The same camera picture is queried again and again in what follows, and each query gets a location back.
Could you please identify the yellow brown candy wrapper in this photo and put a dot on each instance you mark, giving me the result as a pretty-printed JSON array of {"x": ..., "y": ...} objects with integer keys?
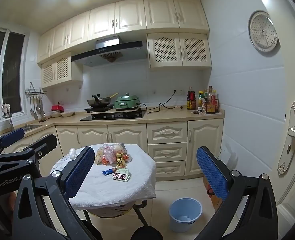
[{"x": 121, "y": 160}]

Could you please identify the cream cabinet drawer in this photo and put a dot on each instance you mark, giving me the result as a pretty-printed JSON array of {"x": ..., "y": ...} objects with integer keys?
[
  {"x": 170, "y": 168},
  {"x": 167, "y": 152},
  {"x": 167, "y": 133}
]

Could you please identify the green yellow bottle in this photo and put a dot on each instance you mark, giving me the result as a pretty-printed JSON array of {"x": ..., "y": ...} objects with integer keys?
[{"x": 201, "y": 102}]

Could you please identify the metal faucet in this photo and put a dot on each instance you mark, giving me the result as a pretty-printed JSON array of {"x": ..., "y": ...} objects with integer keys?
[{"x": 10, "y": 122}]

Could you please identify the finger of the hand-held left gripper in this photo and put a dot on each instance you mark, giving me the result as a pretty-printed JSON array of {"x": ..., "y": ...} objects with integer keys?
[
  {"x": 43, "y": 143},
  {"x": 11, "y": 137}
]

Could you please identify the white wall outlet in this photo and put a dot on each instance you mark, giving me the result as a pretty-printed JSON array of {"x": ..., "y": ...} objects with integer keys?
[{"x": 178, "y": 91}]

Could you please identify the orange white wrapper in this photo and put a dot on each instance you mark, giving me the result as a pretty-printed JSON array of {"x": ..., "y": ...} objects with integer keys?
[{"x": 129, "y": 158}]

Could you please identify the black wok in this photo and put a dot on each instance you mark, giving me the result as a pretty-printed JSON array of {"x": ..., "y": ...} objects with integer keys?
[{"x": 100, "y": 102}]

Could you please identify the clear crumpled plastic bag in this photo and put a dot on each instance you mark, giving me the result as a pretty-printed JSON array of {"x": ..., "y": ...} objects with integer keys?
[{"x": 107, "y": 155}]

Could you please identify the round metal steamer plate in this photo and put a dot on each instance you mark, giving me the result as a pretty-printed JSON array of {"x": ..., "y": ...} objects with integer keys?
[{"x": 262, "y": 31}]

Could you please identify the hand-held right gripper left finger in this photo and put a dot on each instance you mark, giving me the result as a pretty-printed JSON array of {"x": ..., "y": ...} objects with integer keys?
[{"x": 80, "y": 172}]

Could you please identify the blue snack wrapper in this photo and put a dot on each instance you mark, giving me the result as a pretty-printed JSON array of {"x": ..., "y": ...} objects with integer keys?
[{"x": 109, "y": 171}]

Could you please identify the metal ladle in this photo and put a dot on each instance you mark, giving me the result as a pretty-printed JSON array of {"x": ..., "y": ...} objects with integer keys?
[
  {"x": 43, "y": 115},
  {"x": 38, "y": 108}
]

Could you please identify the cream lattice door cabinet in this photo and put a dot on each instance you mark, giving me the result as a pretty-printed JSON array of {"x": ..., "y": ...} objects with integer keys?
[
  {"x": 60, "y": 71},
  {"x": 180, "y": 50}
]

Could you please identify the cream door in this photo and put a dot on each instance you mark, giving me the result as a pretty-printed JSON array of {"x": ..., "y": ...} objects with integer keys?
[{"x": 293, "y": 200}]

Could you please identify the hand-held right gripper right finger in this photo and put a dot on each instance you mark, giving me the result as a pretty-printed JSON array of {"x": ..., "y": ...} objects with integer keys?
[{"x": 212, "y": 175}]

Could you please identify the green electric cooker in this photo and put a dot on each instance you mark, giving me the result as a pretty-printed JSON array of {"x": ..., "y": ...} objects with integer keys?
[{"x": 126, "y": 102}]

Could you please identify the large orange label bottle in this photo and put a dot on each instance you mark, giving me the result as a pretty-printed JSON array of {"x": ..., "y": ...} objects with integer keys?
[{"x": 211, "y": 103}]

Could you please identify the dark sauce bottle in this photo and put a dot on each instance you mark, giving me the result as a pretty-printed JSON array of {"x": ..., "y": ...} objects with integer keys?
[{"x": 191, "y": 102}]

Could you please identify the blue plastic bucket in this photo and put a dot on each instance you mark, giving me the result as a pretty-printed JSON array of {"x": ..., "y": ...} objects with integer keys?
[{"x": 177, "y": 227}]

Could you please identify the metal spatula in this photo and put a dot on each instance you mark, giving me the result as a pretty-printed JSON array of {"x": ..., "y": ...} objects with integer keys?
[{"x": 34, "y": 115}]

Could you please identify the black induction cooker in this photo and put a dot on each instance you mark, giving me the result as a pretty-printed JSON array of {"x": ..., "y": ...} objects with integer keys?
[{"x": 97, "y": 109}]

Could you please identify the black gas hob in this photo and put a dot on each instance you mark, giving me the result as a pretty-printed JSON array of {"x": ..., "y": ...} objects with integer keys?
[{"x": 112, "y": 116}]

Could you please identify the brown cardboard box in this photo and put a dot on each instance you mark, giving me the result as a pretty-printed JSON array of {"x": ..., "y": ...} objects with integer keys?
[{"x": 218, "y": 204}]

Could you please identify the white paper scrap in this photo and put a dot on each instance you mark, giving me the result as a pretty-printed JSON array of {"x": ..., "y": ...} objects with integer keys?
[{"x": 186, "y": 218}]

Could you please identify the cream base cabinets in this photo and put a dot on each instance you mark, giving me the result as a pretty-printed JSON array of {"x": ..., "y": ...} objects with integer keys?
[{"x": 127, "y": 135}]

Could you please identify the round folding table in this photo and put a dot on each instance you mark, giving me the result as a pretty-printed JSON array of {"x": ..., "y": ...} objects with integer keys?
[{"x": 60, "y": 165}]

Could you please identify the red printed wrapper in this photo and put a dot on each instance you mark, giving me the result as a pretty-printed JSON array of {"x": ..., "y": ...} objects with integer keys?
[{"x": 119, "y": 177}]

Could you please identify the metal utensil rack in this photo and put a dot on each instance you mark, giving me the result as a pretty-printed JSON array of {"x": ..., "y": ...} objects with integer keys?
[{"x": 36, "y": 92}]

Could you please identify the window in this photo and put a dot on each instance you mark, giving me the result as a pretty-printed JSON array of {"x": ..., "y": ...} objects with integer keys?
[{"x": 12, "y": 75}]

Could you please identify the red lid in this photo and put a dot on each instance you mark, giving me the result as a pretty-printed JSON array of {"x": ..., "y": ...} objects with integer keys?
[{"x": 58, "y": 108}]

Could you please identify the cream upper cabinets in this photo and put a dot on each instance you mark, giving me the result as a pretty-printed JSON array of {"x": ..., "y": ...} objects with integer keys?
[{"x": 127, "y": 15}]

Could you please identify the round table white towel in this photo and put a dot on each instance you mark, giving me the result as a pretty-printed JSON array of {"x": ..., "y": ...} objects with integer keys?
[{"x": 117, "y": 192}]

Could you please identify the beige cloth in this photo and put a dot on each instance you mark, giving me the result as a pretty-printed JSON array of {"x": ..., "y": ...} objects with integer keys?
[{"x": 6, "y": 108}]

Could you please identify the red label bottle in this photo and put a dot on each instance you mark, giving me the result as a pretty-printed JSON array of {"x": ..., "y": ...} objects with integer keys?
[{"x": 217, "y": 102}]

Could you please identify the white bowl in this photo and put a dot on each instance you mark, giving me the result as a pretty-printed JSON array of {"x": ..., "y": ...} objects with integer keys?
[
  {"x": 67, "y": 114},
  {"x": 55, "y": 114}
]

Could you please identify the metal sink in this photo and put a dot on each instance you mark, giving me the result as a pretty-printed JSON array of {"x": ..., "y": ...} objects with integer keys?
[{"x": 31, "y": 127}]

